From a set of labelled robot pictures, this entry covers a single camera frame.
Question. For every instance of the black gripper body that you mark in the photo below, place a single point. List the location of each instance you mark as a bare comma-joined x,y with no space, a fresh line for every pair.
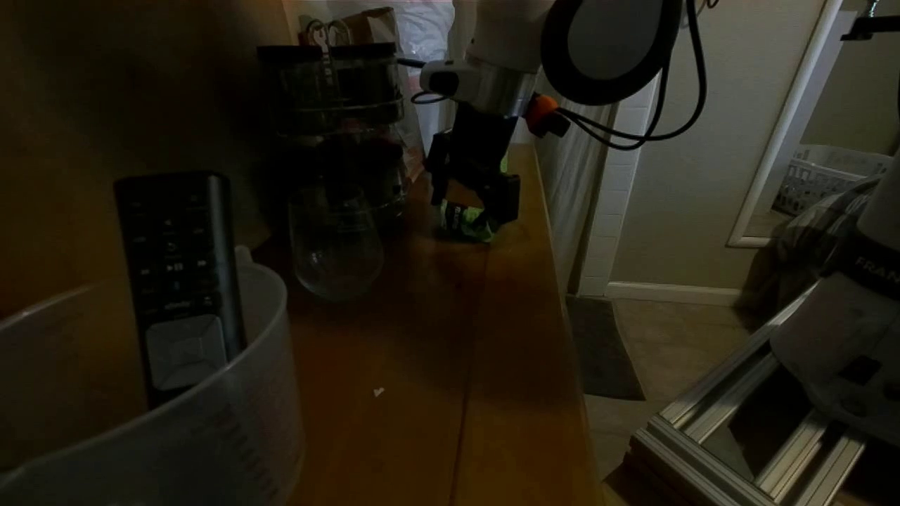
483,135

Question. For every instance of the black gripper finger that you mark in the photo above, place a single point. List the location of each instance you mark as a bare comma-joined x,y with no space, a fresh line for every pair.
506,200
442,172

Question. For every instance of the white plastic bag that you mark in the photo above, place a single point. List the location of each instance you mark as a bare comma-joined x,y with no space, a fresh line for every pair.
425,29

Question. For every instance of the stemless clear glass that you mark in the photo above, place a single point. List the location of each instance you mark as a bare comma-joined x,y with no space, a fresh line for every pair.
334,255

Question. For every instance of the dark floor mat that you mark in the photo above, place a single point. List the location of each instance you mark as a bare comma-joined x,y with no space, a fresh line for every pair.
603,348

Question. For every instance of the small white crumb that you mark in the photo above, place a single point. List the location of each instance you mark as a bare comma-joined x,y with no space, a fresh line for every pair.
378,393

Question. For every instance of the black remote control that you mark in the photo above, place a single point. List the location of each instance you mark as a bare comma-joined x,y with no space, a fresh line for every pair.
179,270

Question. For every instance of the white framed mirror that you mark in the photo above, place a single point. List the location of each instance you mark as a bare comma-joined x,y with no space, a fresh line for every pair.
784,121

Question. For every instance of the dark crumpled blanket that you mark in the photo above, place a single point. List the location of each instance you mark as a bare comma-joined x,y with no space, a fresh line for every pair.
807,256

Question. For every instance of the white laundry basket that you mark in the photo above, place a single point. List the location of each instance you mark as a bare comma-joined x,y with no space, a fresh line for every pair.
826,172

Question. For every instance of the white plastic tub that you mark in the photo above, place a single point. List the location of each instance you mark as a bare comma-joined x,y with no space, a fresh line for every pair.
236,422

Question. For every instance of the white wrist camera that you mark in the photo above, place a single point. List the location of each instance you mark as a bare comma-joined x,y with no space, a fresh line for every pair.
437,79

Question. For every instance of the white door frame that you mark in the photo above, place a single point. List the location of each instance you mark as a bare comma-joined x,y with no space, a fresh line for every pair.
601,216

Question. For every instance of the aluminium extrusion frame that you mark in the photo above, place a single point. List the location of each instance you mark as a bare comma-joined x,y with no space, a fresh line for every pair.
742,432

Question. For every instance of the black overhead bracket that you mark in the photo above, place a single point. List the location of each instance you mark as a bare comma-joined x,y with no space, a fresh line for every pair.
874,27

